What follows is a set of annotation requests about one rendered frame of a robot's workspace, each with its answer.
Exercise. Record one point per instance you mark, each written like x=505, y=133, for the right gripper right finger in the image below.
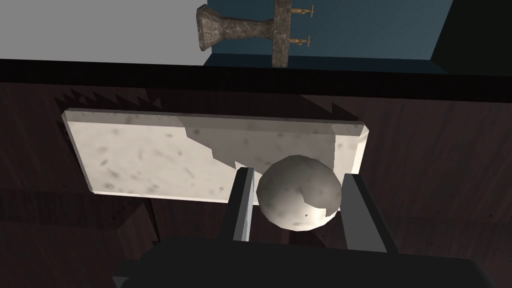
x=362, y=218

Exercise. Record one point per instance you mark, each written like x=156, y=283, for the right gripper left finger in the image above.
x=239, y=208

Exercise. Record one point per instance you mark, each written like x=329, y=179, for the pale marble ball knob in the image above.
x=298, y=192

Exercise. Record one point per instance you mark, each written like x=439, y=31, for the grey marble pedestal sink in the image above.
x=256, y=30

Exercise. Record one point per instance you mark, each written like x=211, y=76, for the pale marble door plate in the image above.
x=148, y=156

